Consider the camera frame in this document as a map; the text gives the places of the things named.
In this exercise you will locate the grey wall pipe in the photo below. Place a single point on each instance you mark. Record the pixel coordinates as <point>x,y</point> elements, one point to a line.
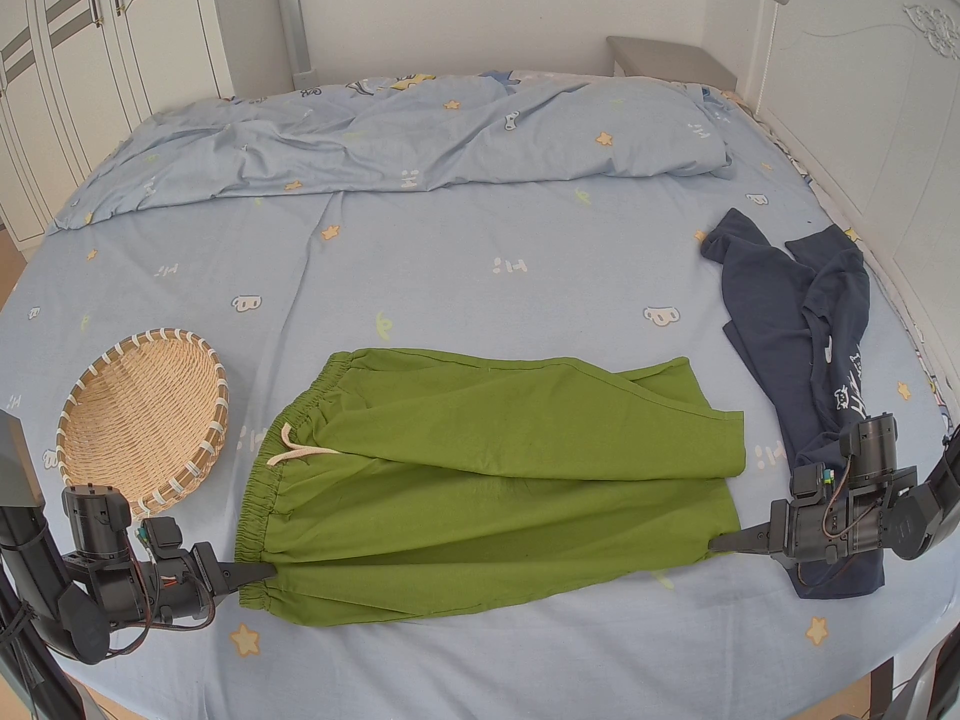
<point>292,12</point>

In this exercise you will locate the bed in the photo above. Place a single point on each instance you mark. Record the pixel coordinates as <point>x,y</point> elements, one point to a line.
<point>525,252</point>

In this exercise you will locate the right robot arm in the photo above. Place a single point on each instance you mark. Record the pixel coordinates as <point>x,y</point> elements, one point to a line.
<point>919,507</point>

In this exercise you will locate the white wardrobe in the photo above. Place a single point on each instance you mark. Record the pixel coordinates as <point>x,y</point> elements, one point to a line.
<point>75,64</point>

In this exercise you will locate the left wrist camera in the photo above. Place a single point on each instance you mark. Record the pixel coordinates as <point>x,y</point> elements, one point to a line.
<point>161,537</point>

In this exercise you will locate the round woven basket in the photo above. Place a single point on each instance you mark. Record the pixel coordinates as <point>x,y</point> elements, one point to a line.
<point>142,417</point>

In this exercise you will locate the dark blue garment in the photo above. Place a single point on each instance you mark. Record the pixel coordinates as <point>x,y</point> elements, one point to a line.
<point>772,312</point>

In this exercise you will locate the green shorts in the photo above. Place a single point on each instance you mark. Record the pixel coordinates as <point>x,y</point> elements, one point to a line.
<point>487,439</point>

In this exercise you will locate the grey bedside table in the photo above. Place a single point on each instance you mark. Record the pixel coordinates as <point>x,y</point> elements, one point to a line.
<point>660,57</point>

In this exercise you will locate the pale blue quilt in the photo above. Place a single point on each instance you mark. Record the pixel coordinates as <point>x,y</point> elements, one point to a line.
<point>450,139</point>

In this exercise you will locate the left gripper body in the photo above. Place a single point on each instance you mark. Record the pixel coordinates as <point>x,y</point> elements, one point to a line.
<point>206,571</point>

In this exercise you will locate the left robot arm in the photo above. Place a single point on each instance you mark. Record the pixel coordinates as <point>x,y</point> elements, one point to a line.
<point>26,552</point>

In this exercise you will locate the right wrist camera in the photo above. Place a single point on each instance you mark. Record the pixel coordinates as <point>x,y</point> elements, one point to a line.
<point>808,481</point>

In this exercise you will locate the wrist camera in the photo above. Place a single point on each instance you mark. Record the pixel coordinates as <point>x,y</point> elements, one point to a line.
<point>808,481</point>
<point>161,537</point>

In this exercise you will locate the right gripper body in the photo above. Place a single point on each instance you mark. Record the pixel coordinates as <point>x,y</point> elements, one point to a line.
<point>810,529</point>

